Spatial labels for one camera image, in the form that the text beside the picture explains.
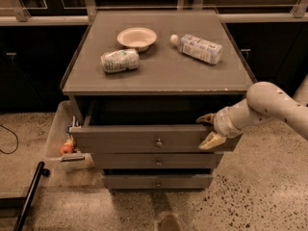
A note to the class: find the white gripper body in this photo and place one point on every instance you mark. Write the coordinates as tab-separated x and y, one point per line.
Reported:
223	124

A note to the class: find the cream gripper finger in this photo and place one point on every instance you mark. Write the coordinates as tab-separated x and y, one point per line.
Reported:
213	139
208	118

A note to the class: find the grey top drawer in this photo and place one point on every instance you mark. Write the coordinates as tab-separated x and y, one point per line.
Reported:
115	139

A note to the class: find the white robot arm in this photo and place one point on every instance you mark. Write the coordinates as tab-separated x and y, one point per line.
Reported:
264	102

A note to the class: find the grey drawer cabinet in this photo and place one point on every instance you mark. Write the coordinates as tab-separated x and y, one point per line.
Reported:
169	87

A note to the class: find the grey bottom drawer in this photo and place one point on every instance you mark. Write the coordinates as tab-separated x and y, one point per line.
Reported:
157	182

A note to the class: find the white plastic bottle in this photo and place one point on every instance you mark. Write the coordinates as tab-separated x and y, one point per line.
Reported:
198	48

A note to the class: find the crushed green white can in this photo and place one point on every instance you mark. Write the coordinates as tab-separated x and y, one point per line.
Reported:
120	60

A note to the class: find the white paper bowl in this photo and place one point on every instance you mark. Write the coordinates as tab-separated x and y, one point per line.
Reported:
137	37

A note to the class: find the orange toy in bin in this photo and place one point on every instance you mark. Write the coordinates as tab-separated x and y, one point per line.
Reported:
67	147

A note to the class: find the clear plastic storage bin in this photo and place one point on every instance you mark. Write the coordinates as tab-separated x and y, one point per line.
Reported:
58	135

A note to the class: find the black metal pole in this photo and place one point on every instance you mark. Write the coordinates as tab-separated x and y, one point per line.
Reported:
40	171

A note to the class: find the metal window railing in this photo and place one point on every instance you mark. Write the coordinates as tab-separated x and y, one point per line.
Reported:
78	12

